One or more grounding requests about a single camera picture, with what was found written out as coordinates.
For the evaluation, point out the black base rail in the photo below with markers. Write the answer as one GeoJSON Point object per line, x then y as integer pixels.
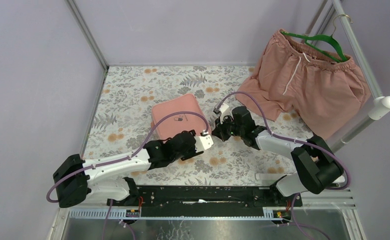
{"type": "Point", "coordinates": [204, 201]}

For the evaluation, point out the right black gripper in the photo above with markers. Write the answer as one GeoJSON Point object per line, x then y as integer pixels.
{"type": "Point", "coordinates": [219, 131]}

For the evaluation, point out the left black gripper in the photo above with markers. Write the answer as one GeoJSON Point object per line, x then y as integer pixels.
{"type": "Point", "coordinates": [190, 145]}

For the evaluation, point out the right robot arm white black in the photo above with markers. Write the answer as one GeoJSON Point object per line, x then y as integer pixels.
{"type": "Point", "coordinates": [316, 169]}

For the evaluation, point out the pink shorts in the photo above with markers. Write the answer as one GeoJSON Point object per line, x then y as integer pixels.
{"type": "Point", "coordinates": [292, 76]}

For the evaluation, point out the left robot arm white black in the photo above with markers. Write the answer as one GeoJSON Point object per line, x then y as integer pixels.
{"type": "Point", "coordinates": [78, 180]}

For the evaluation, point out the pink medicine kit case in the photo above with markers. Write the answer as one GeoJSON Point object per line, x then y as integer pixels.
{"type": "Point", "coordinates": [187, 116]}

